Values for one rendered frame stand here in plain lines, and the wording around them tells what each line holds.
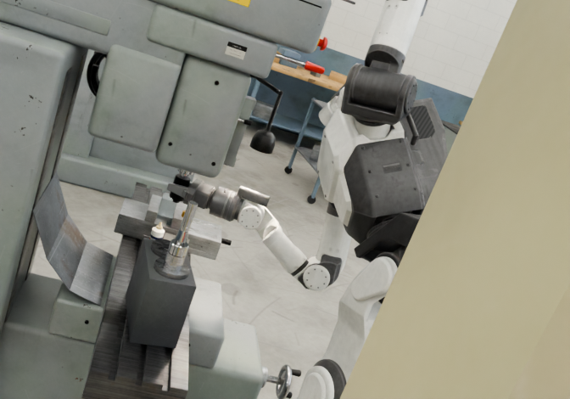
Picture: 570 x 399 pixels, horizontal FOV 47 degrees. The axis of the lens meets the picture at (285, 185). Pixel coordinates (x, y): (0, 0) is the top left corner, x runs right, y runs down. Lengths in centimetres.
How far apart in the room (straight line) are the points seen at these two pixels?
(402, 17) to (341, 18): 700
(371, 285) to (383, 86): 45
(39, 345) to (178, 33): 98
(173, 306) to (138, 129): 48
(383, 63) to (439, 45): 742
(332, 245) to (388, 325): 177
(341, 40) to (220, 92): 687
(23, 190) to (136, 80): 40
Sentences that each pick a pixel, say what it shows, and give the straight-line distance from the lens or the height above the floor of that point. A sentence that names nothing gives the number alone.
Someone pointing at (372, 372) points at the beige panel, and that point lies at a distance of 16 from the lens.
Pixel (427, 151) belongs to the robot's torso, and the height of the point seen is 163.
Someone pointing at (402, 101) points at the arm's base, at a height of 174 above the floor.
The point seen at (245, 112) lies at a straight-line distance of 191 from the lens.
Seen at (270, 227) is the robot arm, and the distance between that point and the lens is 199.
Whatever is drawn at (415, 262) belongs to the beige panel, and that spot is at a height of 186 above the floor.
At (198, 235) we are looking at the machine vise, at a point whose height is 102.
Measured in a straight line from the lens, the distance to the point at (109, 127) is 182.
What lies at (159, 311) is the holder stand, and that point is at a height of 105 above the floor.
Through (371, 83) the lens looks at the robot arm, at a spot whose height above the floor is 175.
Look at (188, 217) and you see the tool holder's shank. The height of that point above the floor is 129.
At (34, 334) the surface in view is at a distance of 207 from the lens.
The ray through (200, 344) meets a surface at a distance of 204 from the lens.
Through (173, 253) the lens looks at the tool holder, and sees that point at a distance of 166.
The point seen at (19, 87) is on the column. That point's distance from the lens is 172.
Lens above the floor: 191
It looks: 17 degrees down
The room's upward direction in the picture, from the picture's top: 20 degrees clockwise
